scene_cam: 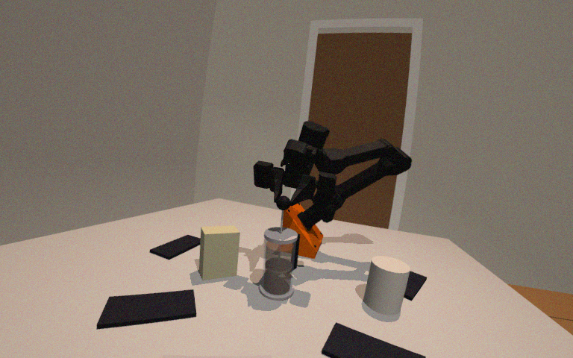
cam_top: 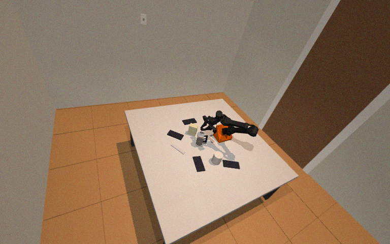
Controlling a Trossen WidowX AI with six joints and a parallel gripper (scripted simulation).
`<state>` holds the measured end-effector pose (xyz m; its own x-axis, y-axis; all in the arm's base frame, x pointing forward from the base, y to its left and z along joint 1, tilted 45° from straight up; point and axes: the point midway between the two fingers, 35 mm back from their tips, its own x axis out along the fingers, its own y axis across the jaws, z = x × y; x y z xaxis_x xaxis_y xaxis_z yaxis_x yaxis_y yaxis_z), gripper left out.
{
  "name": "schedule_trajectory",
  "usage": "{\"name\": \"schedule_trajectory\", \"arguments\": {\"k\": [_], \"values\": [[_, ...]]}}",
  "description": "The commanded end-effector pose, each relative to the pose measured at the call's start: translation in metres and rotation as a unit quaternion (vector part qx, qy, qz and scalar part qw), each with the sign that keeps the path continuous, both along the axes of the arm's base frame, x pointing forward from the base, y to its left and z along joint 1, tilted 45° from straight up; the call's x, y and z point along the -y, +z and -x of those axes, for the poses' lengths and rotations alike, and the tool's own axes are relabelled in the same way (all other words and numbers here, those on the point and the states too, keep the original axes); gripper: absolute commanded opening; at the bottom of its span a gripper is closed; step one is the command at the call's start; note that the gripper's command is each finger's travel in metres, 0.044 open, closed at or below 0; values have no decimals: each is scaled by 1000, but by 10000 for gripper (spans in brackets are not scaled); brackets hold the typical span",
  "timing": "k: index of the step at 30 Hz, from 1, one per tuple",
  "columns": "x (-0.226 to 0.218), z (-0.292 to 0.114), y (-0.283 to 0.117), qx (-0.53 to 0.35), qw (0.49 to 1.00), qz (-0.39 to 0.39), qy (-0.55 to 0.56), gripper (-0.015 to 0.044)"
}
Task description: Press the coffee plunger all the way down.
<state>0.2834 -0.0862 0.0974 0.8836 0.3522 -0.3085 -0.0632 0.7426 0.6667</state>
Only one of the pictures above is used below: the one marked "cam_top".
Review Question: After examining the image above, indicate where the grey cylinder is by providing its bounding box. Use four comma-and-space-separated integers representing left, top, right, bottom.
211, 151, 223, 165

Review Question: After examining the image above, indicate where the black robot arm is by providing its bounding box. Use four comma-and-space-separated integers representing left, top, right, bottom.
207, 110, 259, 137

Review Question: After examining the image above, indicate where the glass french press with black knob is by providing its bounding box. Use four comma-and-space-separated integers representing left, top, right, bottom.
195, 132, 208, 147

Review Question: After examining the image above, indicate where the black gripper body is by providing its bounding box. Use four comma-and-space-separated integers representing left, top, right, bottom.
203, 115, 218, 133

